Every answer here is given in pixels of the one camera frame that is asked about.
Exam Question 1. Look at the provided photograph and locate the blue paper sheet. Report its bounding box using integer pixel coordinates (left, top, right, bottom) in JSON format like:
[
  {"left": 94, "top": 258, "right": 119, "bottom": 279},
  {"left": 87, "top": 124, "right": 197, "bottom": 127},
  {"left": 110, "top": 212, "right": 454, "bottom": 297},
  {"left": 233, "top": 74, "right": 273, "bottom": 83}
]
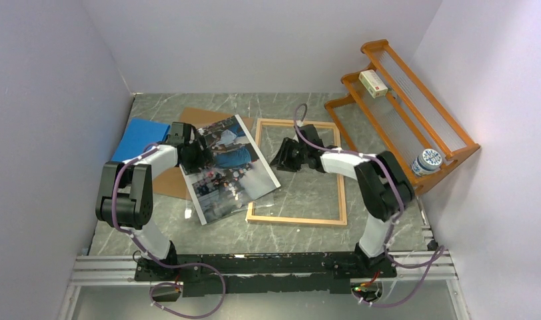
[{"left": 111, "top": 118, "right": 170, "bottom": 161}]

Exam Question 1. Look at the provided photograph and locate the white red small box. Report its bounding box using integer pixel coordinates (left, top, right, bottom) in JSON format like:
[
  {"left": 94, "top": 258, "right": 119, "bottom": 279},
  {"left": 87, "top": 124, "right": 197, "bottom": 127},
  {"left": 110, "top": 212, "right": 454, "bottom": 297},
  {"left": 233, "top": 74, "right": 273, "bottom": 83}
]
[{"left": 358, "top": 69, "right": 388, "bottom": 99}]

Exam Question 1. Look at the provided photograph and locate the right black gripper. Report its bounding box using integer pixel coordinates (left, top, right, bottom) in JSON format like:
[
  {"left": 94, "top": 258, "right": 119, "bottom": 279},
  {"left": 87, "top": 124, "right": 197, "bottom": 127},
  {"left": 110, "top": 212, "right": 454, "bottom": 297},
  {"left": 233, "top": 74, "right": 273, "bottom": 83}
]
[{"left": 269, "top": 138, "right": 308, "bottom": 173}]

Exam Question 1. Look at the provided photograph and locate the printed photo sheet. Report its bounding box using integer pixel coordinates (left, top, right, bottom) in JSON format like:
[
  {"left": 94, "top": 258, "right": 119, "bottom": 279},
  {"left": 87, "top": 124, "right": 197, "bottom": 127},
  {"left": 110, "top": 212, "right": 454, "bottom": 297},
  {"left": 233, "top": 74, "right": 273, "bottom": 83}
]
[{"left": 181, "top": 115, "right": 280, "bottom": 225}]

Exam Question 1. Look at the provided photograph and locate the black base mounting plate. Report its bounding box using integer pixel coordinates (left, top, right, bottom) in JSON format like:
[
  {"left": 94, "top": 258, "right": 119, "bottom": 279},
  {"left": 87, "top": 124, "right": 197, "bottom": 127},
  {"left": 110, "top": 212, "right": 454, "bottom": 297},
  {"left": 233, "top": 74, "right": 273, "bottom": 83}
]
[{"left": 134, "top": 251, "right": 397, "bottom": 297}]

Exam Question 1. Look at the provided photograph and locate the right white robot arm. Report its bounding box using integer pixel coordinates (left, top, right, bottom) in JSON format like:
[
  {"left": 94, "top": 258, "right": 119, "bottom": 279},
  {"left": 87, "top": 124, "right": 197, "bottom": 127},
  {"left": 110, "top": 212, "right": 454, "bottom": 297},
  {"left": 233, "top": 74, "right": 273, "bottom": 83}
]
[{"left": 270, "top": 124, "right": 414, "bottom": 277}]

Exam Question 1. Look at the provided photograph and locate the purple cable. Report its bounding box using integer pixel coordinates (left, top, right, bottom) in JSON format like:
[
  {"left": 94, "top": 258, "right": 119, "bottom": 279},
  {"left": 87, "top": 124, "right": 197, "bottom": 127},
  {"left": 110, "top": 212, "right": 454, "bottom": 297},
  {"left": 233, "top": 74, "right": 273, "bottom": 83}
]
[
  {"left": 111, "top": 142, "right": 227, "bottom": 319},
  {"left": 293, "top": 103, "right": 446, "bottom": 309}
]

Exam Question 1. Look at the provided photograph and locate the aluminium rail frame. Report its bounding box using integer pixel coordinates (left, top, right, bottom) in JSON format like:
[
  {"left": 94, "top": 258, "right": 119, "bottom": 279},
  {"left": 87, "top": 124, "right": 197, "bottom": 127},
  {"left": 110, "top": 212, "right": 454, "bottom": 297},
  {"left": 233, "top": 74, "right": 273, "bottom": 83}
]
[{"left": 70, "top": 251, "right": 470, "bottom": 319}]

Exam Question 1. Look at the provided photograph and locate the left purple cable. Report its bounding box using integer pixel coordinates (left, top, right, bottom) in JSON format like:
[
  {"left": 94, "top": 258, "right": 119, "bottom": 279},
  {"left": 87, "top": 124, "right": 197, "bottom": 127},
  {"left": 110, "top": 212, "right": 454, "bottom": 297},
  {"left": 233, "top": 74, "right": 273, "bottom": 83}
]
[{"left": 111, "top": 142, "right": 227, "bottom": 319}]

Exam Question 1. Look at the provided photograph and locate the blue white ceramic jar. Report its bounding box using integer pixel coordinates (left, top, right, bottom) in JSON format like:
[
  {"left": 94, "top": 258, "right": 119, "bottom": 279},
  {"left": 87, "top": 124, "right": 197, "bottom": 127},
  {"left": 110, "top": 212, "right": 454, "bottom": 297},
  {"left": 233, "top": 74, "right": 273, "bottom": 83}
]
[{"left": 410, "top": 149, "right": 443, "bottom": 177}]

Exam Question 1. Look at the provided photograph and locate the orange wooden shelf rack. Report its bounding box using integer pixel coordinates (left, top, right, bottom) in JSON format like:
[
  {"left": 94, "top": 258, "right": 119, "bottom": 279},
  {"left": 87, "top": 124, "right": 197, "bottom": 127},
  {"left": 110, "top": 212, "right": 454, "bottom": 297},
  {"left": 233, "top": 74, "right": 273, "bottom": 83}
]
[{"left": 324, "top": 39, "right": 480, "bottom": 196}]

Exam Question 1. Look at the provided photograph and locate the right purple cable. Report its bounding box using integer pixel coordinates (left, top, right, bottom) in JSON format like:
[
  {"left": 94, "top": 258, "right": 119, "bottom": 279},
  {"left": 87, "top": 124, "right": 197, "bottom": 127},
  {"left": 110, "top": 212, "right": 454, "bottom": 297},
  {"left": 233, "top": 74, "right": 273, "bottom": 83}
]
[{"left": 293, "top": 103, "right": 446, "bottom": 309}]

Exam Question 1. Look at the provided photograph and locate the light wooden picture frame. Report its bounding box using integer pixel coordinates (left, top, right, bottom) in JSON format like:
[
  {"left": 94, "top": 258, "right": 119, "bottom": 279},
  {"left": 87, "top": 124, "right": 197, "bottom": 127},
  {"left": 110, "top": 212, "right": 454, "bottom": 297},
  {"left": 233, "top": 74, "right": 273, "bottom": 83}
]
[{"left": 246, "top": 118, "right": 347, "bottom": 227}]

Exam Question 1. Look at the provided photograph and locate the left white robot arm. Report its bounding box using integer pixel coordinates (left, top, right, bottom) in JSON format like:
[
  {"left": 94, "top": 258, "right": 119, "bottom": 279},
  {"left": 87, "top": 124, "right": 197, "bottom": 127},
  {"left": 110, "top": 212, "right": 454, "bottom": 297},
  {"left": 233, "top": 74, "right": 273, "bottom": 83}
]
[{"left": 95, "top": 122, "right": 212, "bottom": 280}]

